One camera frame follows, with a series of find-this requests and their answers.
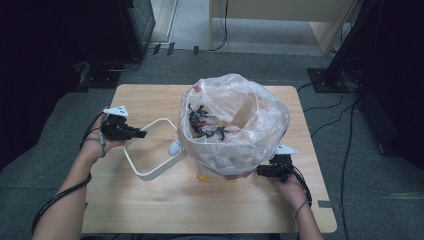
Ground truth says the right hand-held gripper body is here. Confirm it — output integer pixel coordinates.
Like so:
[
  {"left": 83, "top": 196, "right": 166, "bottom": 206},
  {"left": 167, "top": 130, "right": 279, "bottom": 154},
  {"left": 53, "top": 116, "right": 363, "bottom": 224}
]
[{"left": 269, "top": 143, "right": 300, "bottom": 183}]

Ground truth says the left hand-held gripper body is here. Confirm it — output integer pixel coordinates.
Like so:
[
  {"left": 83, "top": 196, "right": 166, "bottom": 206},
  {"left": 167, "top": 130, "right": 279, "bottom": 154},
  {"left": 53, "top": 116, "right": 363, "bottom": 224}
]
[{"left": 100, "top": 105, "right": 133, "bottom": 141}]

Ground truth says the white bin with face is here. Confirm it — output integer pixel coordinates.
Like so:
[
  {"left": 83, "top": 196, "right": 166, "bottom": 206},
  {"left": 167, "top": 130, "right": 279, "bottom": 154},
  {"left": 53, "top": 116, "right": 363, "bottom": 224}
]
[{"left": 168, "top": 139, "right": 255, "bottom": 184}]

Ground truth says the clear plastic bag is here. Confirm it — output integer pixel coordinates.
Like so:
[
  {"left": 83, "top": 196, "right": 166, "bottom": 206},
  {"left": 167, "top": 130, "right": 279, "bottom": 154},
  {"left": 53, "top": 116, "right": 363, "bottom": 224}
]
[{"left": 176, "top": 73, "right": 291, "bottom": 178}]

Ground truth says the white bin rim ring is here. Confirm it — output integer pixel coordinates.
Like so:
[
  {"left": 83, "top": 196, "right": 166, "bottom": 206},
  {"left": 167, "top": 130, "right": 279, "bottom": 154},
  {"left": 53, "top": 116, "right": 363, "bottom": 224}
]
[{"left": 122, "top": 117, "right": 188, "bottom": 182}]

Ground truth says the person's left hand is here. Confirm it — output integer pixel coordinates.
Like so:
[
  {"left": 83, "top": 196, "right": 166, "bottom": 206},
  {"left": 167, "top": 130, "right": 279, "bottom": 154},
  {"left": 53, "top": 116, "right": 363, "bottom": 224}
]
[{"left": 80, "top": 106, "right": 129, "bottom": 158}]

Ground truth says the person's right hand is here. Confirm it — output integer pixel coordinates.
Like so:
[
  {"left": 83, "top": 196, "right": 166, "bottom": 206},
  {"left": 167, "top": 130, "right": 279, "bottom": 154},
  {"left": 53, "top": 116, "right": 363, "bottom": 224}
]
[{"left": 268, "top": 173, "right": 306, "bottom": 206}]

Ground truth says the black metal stand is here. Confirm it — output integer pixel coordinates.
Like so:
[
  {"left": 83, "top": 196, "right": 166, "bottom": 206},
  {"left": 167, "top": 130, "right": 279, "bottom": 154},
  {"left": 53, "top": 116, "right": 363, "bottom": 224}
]
[
  {"left": 79, "top": 59, "right": 123, "bottom": 90},
  {"left": 306, "top": 0, "right": 384, "bottom": 94}
]

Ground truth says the dark glass cabinet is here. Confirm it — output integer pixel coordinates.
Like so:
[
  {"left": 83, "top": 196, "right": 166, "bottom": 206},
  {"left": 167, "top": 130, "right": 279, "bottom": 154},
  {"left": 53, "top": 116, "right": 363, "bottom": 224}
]
[{"left": 116, "top": 0, "right": 157, "bottom": 62}]

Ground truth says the dark floor box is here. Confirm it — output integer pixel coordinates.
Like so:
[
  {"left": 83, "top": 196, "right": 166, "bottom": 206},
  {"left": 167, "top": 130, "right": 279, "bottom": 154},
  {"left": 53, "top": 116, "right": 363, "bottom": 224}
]
[{"left": 357, "top": 89, "right": 400, "bottom": 156}]

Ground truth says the beige wooden desk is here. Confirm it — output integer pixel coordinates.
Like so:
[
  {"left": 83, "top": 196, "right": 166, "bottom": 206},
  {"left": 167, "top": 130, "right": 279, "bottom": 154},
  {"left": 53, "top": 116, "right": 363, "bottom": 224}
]
[{"left": 208, "top": 0, "right": 360, "bottom": 56}]

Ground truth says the grey left wrist strap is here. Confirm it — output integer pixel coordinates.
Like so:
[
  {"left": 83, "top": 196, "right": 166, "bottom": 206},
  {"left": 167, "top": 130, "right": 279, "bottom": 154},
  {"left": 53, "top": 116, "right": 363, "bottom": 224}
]
[{"left": 81, "top": 131, "right": 108, "bottom": 158}]

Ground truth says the grey wrist strap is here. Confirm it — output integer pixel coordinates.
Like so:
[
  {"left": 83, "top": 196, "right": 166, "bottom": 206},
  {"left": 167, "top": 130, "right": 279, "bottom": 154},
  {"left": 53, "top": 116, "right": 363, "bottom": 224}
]
[
  {"left": 81, "top": 131, "right": 108, "bottom": 158},
  {"left": 293, "top": 198, "right": 310, "bottom": 219}
]

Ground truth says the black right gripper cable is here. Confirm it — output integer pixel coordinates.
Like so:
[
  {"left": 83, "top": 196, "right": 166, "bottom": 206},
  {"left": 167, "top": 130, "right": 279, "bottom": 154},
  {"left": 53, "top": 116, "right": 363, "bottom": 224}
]
[{"left": 283, "top": 163, "right": 313, "bottom": 206}]

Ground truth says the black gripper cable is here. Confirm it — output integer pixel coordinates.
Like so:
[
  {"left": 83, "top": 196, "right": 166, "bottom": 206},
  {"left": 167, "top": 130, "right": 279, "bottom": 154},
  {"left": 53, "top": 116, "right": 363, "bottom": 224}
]
[
  {"left": 31, "top": 111, "right": 108, "bottom": 235},
  {"left": 283, "top": 163, "right": 313, "bottom": 206}
]

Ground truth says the grey right wrist strap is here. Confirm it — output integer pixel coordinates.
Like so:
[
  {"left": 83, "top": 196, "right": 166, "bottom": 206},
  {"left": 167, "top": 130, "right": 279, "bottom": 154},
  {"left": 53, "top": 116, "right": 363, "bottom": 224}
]
[{"left": 293, "top": 198, "right": 310, "bottom": 219}]

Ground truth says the black floor cable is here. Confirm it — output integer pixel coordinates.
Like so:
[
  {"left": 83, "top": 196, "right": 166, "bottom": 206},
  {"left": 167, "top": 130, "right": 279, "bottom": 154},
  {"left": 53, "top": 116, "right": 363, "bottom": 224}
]
[
  {"left": 339, "top": 99, "right": 358, "bottom": 240},
  {"left": 309, "top": 102, "right": 360, "bottom": 138},
  {"left": 301, "top": 93, "right": 348, "bottom": 114}
]

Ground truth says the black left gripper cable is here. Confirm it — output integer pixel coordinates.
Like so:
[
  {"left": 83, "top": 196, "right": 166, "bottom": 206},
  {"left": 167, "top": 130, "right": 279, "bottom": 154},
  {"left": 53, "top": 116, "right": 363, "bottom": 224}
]
[{"left": 31, "top": 111, "right": 108, "bottom": 235}]

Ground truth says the black hanging cable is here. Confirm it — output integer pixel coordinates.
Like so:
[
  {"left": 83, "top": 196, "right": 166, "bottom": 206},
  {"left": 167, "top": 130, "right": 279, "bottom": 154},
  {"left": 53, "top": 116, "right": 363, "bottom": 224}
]
[{"left": 208, "top": 0, "right": 230, "bottom": 53}]

